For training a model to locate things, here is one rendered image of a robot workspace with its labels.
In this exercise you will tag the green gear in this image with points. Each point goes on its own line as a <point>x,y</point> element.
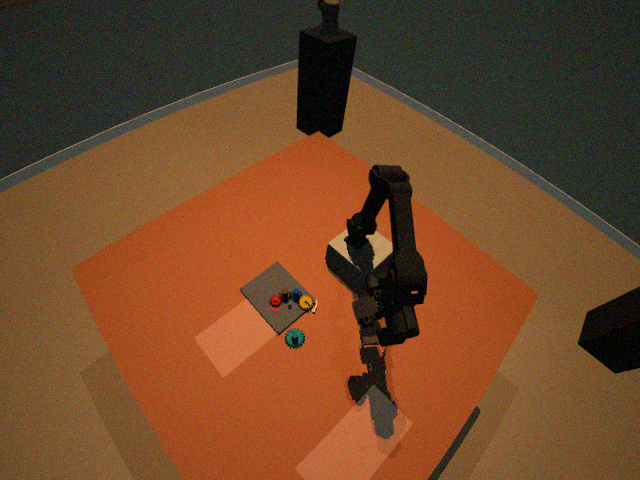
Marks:
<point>294,337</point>

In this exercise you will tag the yellow gear with black stripe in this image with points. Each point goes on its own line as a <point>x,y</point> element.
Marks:
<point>307,304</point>

